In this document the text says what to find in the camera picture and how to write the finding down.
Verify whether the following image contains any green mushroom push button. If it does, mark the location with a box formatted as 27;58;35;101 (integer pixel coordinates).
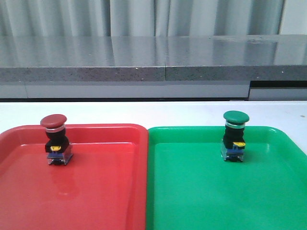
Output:
221;110;250;162

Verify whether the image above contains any red mushroom push button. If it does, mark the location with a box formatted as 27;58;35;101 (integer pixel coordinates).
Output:
40;114;73;165

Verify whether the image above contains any green plastic tray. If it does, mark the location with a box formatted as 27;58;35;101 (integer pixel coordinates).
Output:
146;126;307;230

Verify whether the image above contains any red plastic tray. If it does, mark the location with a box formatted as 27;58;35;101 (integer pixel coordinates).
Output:
0;124;148;230

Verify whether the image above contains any grey stone counter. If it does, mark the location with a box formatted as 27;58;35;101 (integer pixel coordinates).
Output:
0;35;307;102

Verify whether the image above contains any grey pleated curtain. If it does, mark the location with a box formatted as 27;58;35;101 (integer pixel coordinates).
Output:
0;0;285;37

